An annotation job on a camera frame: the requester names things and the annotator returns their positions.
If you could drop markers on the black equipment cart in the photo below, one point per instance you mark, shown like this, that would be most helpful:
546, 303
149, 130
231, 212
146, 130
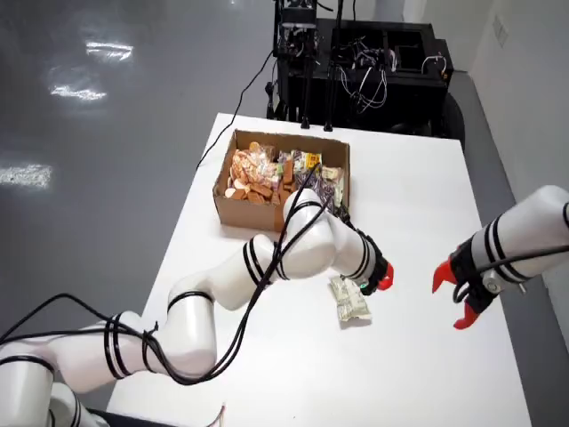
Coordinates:
400, 89

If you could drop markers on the pastel wafer snack packet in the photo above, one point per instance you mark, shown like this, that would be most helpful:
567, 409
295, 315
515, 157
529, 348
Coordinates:
272, 175

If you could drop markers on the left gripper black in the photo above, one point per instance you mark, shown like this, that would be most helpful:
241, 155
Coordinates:
375, 271

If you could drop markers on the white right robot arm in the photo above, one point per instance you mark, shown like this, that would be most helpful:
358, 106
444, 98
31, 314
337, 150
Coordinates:
533, 222

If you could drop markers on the green white snack packet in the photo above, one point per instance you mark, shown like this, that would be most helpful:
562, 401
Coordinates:
298, 159

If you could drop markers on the cream printed snack packet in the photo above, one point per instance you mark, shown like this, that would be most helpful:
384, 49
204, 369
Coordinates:
340, 195
333, 173

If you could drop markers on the black camera rig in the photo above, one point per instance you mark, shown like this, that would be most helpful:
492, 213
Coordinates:
295, 26

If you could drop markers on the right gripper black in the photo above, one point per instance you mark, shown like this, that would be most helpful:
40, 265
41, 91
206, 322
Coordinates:
462, 267

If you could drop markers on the yellow snack packet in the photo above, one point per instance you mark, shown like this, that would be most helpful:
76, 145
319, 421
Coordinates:
313, 160

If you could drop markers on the orange round cracker bag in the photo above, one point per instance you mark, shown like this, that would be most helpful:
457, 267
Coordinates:
258, 149
244, 166

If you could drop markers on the brown bar snack pack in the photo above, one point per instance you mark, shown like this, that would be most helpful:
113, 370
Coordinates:
289, 171
283, 195

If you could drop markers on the brown biscuit snack pack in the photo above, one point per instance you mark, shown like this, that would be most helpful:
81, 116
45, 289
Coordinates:
258, 192

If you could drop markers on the brown cardboard box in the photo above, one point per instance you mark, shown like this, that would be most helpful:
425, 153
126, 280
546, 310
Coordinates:
240, 213

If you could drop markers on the purple silver snack packet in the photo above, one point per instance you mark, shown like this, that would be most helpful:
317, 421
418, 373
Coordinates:
326, 189

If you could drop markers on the white sunflower seed packet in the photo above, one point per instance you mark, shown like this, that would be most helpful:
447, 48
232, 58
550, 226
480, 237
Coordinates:
351, 307

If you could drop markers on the black stand pole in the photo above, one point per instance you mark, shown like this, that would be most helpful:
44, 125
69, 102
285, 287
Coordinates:
331, 89
306, 89

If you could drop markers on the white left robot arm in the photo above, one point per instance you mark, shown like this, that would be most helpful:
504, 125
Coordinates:
311, 240

